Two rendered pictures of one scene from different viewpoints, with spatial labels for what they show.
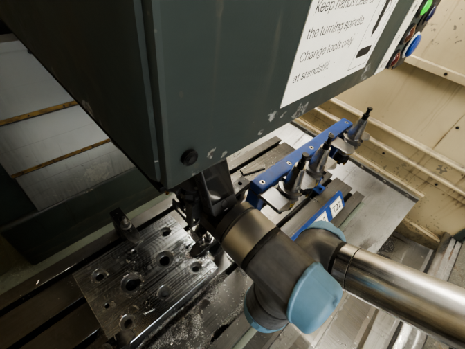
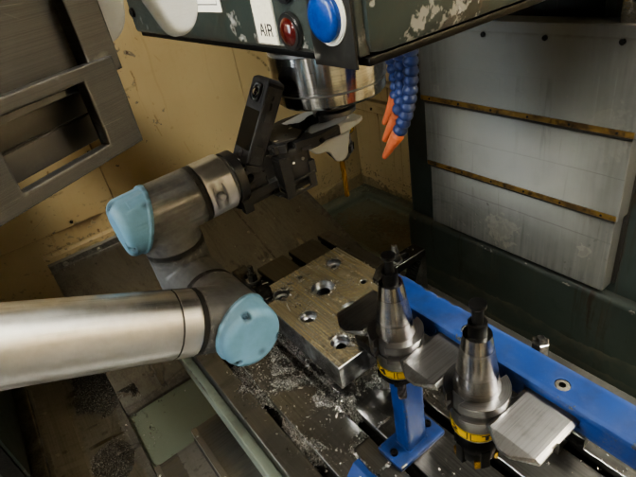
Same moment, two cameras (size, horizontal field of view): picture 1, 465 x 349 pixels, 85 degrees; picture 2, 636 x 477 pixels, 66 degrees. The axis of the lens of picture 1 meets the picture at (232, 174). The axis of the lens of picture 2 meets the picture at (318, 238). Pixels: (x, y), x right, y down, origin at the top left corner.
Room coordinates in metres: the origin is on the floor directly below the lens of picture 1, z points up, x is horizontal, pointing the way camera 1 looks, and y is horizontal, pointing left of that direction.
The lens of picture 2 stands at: (0.51, -0.55, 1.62)
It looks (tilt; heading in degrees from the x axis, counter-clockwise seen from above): 32 degrees down; 111
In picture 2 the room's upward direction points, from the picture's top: 11 degrees counter-clockwise
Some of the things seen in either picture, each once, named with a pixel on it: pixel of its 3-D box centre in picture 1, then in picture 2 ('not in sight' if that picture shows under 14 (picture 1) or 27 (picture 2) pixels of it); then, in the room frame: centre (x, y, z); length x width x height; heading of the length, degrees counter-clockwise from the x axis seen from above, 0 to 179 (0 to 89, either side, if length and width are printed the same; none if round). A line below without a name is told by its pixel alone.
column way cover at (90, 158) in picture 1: (84, 122); (513, 149); (0.60, 0.47, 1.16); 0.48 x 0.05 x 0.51; 142
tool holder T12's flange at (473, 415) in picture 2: (314, 169); (476, 392); (0.52, -0.21, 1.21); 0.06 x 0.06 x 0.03
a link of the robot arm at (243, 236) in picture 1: (249, 234); (215, 185); (0.19, -0.04, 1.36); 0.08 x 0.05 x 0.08; 142
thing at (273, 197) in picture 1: (276, 199); (364, 314); (0.39, -0.11, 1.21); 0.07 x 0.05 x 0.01; 52
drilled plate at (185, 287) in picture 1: (149, 274); (339, 307); (0.26, 0.17, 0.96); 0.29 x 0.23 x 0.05; 142
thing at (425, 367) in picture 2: (302, 179); (432, 362); (0.47, -0.18, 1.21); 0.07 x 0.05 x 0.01; 52
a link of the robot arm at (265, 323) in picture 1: (277, 293); (192, 279); (0.16, -0.11, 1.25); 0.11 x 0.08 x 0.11; 142
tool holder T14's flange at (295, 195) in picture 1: (290, 188); (396, 336); (0.43, -0.15, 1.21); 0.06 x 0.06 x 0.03
